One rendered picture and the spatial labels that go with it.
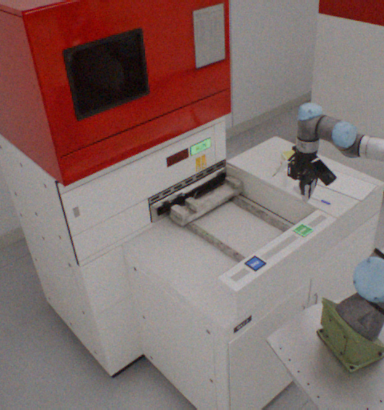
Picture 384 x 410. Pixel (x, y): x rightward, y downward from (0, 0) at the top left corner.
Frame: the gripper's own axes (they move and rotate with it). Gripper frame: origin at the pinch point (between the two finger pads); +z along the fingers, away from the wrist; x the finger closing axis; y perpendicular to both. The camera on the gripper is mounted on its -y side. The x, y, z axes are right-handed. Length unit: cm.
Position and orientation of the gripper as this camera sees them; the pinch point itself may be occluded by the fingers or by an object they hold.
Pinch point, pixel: (307, 199)
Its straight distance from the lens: 174.8
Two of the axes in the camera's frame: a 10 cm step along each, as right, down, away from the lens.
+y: -6.5, -4.1, 6.4
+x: -7.6, 4.2, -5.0
